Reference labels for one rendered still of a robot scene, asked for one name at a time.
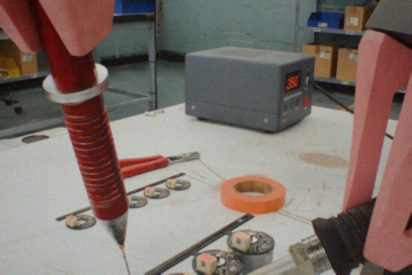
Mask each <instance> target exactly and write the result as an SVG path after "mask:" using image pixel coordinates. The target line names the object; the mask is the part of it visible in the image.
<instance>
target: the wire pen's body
mask: <svg viewBox="0 0 412 275"><path fill-rule="evenodd" d="M29 4H30V7H31V8H32V14H33V17H34V19H35V26H36V27H37V30H38V34H39V38H40V41H41V43H42V46H43V51H44V54H45V56H46V62H47V65H48V67H49V70H50V73H51V74H50V75H48V76H47V77H46V79H45V80H44V82H43V87H44V90H45V92H46V96H47V98H48V99H50V101H55V102H59V104H60V108H61V110H62V111H63V115H64V116H63V118H64V120H65V123H66V126H67V130H68V134H69V136H70V139H71V145H72V147H73V150H74V153H75V156H76V160H77V164H78V166H79V169H80V174H81V177H82V180H83V182H84V185H85V191H86V193H87V195H88V199H89V202H90V207H91V209H92V212H93V215H94V216H95V217H96V218H98V219H99V220H102V221H111V220H114V219H117V218H118V217H121V216H122V215H123V214H124V213H126V212H127V210H128V208H129V200H128V198H127V193H126V187H125V184H124V180H123V177H122V174H121V167H120V164H119V161H118V156H117V151H116V146H115V144H114V140H113V136H112V129H111V127H110V122H109V120H108V117H107V110H106V107H105V106H104V99H103V93H102V92H103V90H106V89H107V87H108V85H109V83H110V80H109V76H108V72H107V69H106V68H105V67H104V66H102V65H100V64H96V63H95V60H94V57H93V52H92V50H90V52H89V53H87V54H86V55H84V56H74V55H71V54H70V53H69V51H68V49H67V48H66V46H65V44H64V42H63V41H62V39H61V38H60V35H59V34H58V33H57V31H56V29H55V28H54V25H53V24H52V21H50V19H49V17H48V15H47V14H46V12H45V10H44V8H43V7H42V5H41V3H40V1H39V0H29Z"/></svg>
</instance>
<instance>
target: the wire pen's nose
mask: <svg viewBox="0 0 412 275"><path fill-rule="evenodd" d="M128 215H129V208H128V210H127V212H126V213H124V214H123V215H122V216H121V217H118V218H117V219H114V220H111V221H102V220H99V219H98V218H96V217H95V216H94V217H95V218H96V220H97V221H98V222H99V224H100V225H101V226H102V227H103V228H104V230H105V231H106V232H107V233H108V235H109V236H110V237H111V238H112V239H113V241H114V242H115V244H117V245H118V246H122V245H123V244H124V243H125V240H126V235H127V221H128Z"/></svg>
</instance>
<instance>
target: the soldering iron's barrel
mask: <svg viewBox="0 0 412 275"><path fill-rule="evenodd" d="M288 251H289V255H287V256H286V257H283V258H280V259H278V260H276V261H274V262H273V263H269V264H268V265H265V266H263V267H262V268H258V269H256V270H254V271H252V272H249V273H247V274H244V275H316V274H317V275H319V274H320V275H321V274H323V272H325V271H329V270H332V265H331V263H330V261H329V258H328V257H327V253H326V251H325V250H324V248H323V245H322V244H321V242H320V240H319V238H318V237H317V235H311V236H309V237H307V238H305V239H303V240H301V243H300V242H297V243H295V244H294V245H290V246H289V249H288Z"/></svg>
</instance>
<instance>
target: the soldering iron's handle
mask: <svg viewBox="0 0 412 275"><path fill-rule="evenodd" d="M376 200H377V197H373V198H372V201H370V200H368V201H365V202H364V203H363V205H361V204H359V205H357V206H355V209H352V208H349V209H348V210H347V211H346V213H344V212H340V213H339V214H337V217H335V216H331V217H329V218H328V219H326V218H321V217H318V218H315V219H313V220H312V221H311V223H312V226H313V229H314V233H315V235H317V237H318V238H319V240H320V242H321V244H322V245H323V248H324V250H325V251H326V253H327V257H328V258H329V261H330V263H331V265H332V270H333V271H334V272H335V274H336V275H350V274H351V272H352V270H353V269H356V268H358V267H359V264H362V265H365V264H367V263H368V262H369V261H368V260H367V259H366V258H365V257H364V256H363V248H364V245H365V242H366V238H367V235H368V229H369V225H370V221H371V219H372V214H373V209H374V205H375V202H376ZM411 227H412V212H411V214H410V216H409V219H408V223H407V224H406V227H405V229H404V231H406V230H408V229H410V228H411Z"/></svg>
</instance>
